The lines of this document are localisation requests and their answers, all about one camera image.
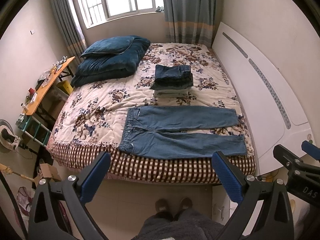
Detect light blue denim jeans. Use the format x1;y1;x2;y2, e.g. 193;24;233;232
119;106;247;160

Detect cardboard box on floor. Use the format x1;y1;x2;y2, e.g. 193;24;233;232
34;163;61;186

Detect white bed headboard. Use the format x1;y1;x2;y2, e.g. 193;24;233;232
212;22;313;175

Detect teal metal rack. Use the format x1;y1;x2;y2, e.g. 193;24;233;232
16;113;52;147

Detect person's legs with slippers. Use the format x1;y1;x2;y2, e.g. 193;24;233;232
134;198;224;240

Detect white electric fan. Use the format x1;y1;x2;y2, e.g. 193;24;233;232
0;119;21;153

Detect yellow box under table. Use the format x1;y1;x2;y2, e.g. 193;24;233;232
56;80;73;95

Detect red cup on table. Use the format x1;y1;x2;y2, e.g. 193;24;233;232
28;88;36;96

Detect teal folded velvet quilt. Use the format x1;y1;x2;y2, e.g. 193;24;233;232
71;35;151;87

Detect orange folding side table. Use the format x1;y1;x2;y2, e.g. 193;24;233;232
23;56;75;116

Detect pale folded pants bottom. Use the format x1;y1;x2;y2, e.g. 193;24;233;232
153;88;190;98

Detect dark folded jeans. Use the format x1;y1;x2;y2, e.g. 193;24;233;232
150;64;194;90

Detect teal velvet pillow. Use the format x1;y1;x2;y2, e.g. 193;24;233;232
80;36;135;58

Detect left grey-blue curtain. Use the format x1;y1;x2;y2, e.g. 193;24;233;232
50;0;87;64

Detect grey-blue curtain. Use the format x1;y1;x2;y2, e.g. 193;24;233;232
50;0;87;64
163;0;223;48

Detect right grey-blue curtain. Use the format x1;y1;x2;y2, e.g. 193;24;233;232
163;0;223;48

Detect cloth on window sill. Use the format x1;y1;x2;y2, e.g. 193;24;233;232
155;6;164;12

